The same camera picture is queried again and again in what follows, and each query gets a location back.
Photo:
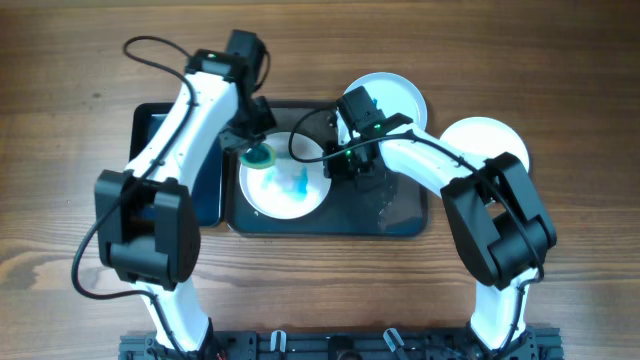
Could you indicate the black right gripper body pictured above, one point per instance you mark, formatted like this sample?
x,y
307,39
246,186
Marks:
x,y
348,164

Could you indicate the black water tray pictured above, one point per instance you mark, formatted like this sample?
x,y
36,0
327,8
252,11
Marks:
x,y
207,193

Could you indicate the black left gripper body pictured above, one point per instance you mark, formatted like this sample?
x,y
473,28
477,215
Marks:
x,y
254,119

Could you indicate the white plate stained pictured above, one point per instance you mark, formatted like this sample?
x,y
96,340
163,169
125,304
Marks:
x,y
393,94
486,136

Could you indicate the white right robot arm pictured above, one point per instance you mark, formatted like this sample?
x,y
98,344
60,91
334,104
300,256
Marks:
x,y
501,229

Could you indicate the white plate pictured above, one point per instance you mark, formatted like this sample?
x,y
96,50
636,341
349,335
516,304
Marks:
x,y
288,189

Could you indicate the green yellow sponge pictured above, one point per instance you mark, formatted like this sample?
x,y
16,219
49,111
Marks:
x,y
259,157

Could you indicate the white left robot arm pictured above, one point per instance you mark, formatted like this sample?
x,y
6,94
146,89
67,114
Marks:
x,y
146,224

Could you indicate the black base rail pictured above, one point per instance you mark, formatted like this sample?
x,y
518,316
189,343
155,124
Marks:
x,y
444,343

